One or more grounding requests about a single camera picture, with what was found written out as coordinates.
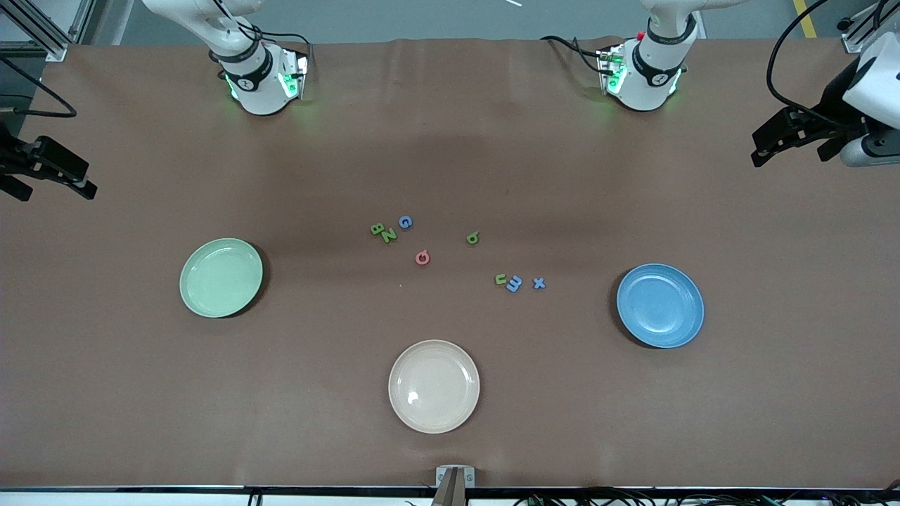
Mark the green plate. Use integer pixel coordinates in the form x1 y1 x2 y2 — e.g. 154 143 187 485
179 238 264 318

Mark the blue plate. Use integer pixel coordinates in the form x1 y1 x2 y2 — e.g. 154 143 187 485
617 264 705 349

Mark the brown table mat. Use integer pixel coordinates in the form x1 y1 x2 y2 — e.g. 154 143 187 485
0 39 900 489

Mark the beige plate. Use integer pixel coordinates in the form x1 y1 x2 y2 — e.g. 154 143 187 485
388 339 481 434

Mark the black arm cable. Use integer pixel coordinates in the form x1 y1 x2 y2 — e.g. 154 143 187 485
766 0 855 131
0 56 77 119

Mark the aluminium frame profile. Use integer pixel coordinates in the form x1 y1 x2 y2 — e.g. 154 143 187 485
0 0 96 63
837 0 900 53

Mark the black base cable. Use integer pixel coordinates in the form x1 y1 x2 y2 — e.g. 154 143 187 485
239 20 314 58
540 35 607 74

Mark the grey metal camera bracket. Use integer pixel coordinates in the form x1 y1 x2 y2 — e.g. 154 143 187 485
432 465 476 506

